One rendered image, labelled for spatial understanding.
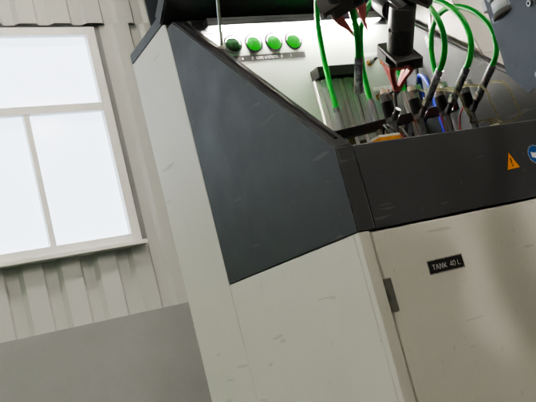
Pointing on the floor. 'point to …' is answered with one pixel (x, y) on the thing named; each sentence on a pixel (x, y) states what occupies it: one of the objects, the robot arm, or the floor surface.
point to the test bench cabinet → (324, 328)
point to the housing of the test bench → (191, 220)
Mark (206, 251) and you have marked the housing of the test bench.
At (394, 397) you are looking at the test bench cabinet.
